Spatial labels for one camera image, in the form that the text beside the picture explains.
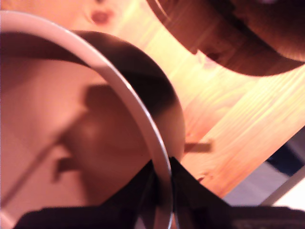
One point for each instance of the metallic pot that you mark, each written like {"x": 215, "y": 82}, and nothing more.
{"x": 71, "y": 119}

